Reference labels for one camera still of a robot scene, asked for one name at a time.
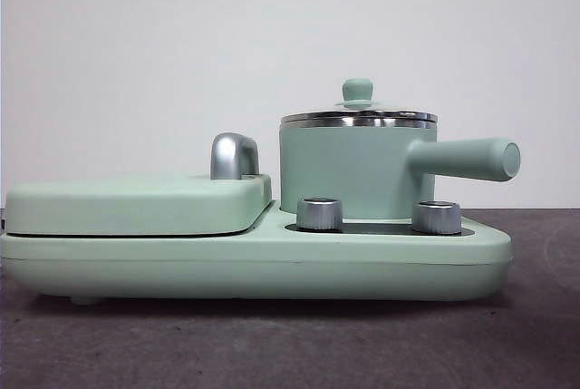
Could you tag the glass lid with green knob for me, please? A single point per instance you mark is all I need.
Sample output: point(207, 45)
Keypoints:
point(357, 90)

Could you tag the mint green breakfast machine base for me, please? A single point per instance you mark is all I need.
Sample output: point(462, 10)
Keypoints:
point(204, 266)

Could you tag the mint green griddle cover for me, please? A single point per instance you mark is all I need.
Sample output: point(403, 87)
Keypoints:
point(113, 205)

